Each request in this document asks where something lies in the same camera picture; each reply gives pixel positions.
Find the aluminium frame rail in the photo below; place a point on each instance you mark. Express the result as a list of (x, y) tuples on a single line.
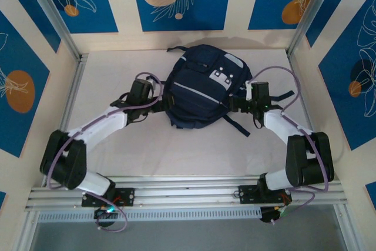
[(182, 192)]

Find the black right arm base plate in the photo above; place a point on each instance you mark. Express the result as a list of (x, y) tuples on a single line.
[(246, 194)]

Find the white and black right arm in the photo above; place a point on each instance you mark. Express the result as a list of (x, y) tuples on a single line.
[(308, 160)]

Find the navy blue backpack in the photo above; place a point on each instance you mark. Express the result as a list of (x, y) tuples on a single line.
[(202, 92)]

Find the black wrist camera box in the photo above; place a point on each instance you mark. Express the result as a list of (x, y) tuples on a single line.
[(261, 90), (141, 90)]

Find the aluminium table side rail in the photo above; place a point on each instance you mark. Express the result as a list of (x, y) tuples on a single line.
[(70, 98), (302, 98)]

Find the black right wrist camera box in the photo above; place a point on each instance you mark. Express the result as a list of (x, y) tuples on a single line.
[(261, 90)]

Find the aluminium corner post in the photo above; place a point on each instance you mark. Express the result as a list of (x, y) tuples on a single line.
[(311, 13), (53, 13)]

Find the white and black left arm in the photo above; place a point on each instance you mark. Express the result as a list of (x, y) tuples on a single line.
[(64, 160)]

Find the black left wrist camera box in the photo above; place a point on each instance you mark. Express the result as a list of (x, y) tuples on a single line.
[(141, 90)]

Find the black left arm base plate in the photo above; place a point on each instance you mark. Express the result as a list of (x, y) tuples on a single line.
[(126, 196)]

